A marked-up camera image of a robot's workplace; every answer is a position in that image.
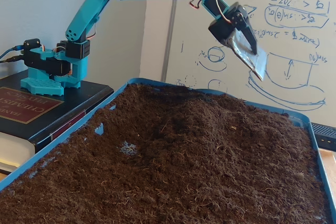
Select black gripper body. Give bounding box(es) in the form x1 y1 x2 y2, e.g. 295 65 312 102
208 2 250 46

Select silver taped scoop gripper finger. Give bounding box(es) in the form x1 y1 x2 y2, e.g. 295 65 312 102
229 30 268 82

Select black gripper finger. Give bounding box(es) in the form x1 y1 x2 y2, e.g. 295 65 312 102
232 11 258 55

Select brown fibrous soil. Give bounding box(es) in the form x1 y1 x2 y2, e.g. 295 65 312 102
0 82 329 224

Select whiteboard with blue drawings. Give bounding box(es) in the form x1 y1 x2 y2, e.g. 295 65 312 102
161 0 336 127

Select blue plastic tray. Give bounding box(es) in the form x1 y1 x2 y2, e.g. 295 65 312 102
0 77 336 224

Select black device with perforated top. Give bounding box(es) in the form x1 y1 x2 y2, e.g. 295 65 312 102
311 122 336 153

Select black chemistry physics handbook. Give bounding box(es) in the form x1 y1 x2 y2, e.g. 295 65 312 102
0 70 115 175

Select black cable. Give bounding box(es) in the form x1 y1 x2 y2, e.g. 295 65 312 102
0 56 24 64

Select blue cable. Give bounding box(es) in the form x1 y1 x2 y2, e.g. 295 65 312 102
0 46 24 59

